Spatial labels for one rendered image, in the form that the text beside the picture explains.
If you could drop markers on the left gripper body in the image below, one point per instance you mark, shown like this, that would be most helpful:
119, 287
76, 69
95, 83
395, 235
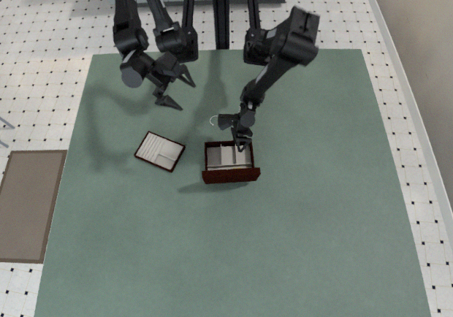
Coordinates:
239, 134

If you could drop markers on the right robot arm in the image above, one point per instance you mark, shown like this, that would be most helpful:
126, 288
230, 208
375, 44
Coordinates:
132, 40

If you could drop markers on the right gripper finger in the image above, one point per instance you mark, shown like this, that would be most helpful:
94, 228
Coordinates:
185, 71
167, 101

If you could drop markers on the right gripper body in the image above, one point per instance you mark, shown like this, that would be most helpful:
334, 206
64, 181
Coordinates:
158, 92

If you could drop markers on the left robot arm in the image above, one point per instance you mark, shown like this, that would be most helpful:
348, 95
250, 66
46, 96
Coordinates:
292, 42

